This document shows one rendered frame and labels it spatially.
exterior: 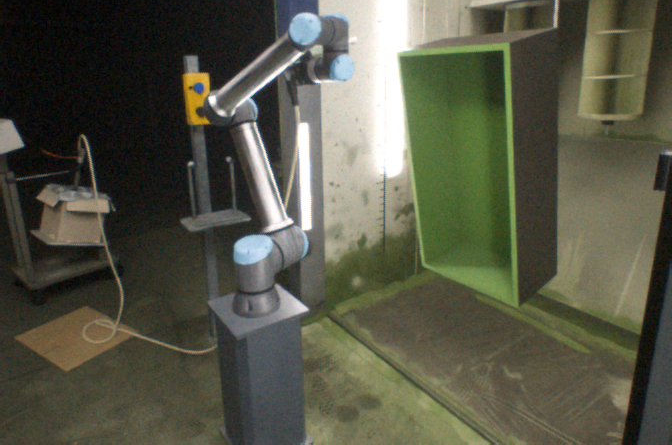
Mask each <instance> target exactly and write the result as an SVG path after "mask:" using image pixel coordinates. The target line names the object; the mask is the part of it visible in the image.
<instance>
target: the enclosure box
mask: <svg viewBox="0 0 672 445"><path fill-rule="evenodd" d="M396 59H397V68H398V76H399V85H400V93H401V102H402V110H403V119H404V128H405V136H406V145H407V153H408V162H409V170H410V178H411V186H413V195H414V203H415V212H416V220H417V229H418V237H419V246H420V254H421V263H422V266H423V267H425V268H427V269H431V270H433V271H435V272H438V273H440V274H442V276H444V277H448V278H450V279H452V280H454V281H457V282H459V283H462V284H464V285H467V286H469V287H471V288H474V289H476V290H478V291H481V293H484V294H486V295H488V296H490V297H493V298H495V299H498V300H501V301H503V302H505V303H507V304H510V305H512V306H515V307H517V308H519V307H520V306H521V305H522V304H523V303H525V302H526V301H527V300H528V299H529V298H530V297H532V296H534V295H535V294H536V292H537V291H538V290H539V289H540V288H542V287H543V286H544V285H545V284H546V283H547V282H549V281H551V280H552V279H553V278H554V276H555V275H556V274H557V190H558V28H553V29H551V28H550V29H539V30H527V31H517V32H506V33H495V34H485V35H474V36H464V37H452V38H442V39H439V40H435V41H431V42H427V43H423V44H419V46H415V47H412V48H407V49H403V50H400V51H396Z"/></svg>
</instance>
